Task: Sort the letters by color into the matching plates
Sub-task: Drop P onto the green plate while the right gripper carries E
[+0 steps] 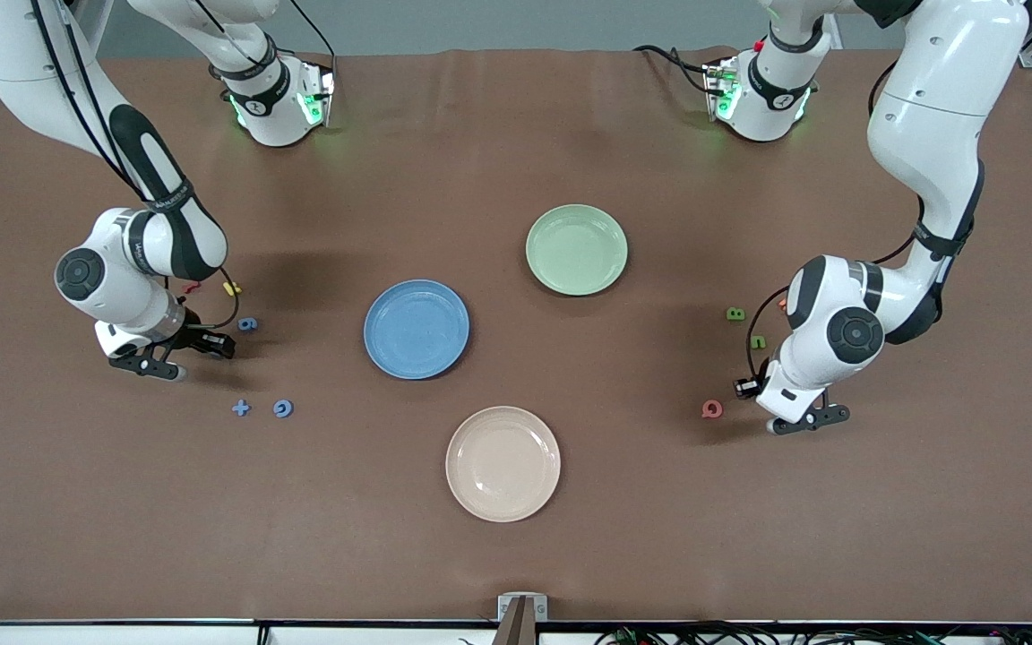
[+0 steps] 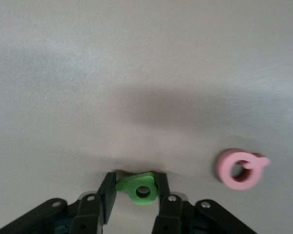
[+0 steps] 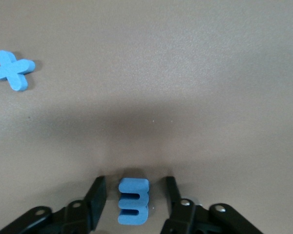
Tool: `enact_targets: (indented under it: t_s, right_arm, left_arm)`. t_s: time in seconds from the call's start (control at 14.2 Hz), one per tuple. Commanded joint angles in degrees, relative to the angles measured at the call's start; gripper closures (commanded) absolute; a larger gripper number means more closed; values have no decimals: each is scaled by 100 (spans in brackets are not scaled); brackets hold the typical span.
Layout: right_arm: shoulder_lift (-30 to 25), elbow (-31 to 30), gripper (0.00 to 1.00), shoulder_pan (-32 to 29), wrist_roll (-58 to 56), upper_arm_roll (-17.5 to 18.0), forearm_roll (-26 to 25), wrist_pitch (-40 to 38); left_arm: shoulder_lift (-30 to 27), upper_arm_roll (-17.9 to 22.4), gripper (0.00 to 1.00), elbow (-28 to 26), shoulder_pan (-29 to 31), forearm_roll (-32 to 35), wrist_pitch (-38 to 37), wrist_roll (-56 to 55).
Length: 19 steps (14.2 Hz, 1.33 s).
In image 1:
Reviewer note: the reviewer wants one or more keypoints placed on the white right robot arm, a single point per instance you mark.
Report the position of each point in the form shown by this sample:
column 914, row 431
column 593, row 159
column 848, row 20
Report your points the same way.
column 32, row 81

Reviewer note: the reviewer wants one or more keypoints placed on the pink letter Q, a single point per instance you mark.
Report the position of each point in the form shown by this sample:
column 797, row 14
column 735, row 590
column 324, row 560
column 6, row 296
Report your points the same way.
column 712, row 409

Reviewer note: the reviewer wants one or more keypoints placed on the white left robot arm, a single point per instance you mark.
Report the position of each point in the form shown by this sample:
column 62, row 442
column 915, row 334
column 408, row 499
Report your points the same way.
column 937, row 90

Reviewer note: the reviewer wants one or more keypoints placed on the blue letter G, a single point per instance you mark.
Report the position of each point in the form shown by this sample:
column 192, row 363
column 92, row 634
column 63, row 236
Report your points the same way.
column 283, row 408

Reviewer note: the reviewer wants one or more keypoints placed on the white table edge rail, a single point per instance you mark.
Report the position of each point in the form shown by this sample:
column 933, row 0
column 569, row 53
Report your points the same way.
column 77, row 638

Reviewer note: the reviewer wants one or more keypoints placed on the silver camera mount bracket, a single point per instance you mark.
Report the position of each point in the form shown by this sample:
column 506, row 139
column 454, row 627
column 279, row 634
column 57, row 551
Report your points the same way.
column 505, row 607

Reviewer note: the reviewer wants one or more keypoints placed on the blue digit 6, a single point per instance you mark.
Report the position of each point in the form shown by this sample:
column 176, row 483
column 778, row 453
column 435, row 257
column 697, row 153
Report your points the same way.
column 247, row 323

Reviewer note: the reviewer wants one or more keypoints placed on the blue plus sign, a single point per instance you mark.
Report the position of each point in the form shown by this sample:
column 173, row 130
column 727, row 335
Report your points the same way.
column 241, row 408

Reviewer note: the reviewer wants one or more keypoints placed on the blue plate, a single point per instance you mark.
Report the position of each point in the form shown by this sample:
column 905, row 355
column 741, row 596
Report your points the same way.
column 386, row 305

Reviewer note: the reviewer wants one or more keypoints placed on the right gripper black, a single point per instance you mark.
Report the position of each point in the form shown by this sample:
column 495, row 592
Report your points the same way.
column 193, row 335

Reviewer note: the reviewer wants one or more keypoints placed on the grey camera stand pole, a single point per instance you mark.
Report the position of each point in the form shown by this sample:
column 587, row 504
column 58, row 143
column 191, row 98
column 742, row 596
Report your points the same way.
column 518, row 629

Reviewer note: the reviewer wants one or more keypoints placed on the green letter B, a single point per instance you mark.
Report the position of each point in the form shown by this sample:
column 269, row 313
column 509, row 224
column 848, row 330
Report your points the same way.
column 735, row 313

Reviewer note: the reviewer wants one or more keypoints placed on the green plate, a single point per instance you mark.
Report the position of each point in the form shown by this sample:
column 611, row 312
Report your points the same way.
column 570, row 219

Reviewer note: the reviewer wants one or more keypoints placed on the beige plate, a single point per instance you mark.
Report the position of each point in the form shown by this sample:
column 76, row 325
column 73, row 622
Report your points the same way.
column 503, row 464

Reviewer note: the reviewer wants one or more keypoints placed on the brown table mat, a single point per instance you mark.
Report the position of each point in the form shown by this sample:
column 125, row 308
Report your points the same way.
column 122, row 537

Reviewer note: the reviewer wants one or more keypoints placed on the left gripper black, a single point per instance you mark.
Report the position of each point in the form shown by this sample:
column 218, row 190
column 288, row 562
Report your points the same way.
column 750, row 386

